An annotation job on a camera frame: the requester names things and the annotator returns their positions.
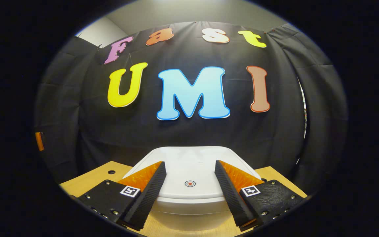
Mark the white desktop garbage bin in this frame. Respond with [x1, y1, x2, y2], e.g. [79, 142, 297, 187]
[122, 146, 263, 231]

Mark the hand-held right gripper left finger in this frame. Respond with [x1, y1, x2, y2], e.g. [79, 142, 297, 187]
[77, 161, 167, 231]

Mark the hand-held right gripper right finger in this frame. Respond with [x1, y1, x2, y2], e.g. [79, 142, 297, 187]
[214, 160, 308, 231]

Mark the wooden desktop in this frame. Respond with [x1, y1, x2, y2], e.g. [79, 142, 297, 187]
[60, 161, 308, 237]

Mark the black backdrop cloth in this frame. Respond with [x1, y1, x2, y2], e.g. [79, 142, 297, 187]
[34, 21, 348, 195]

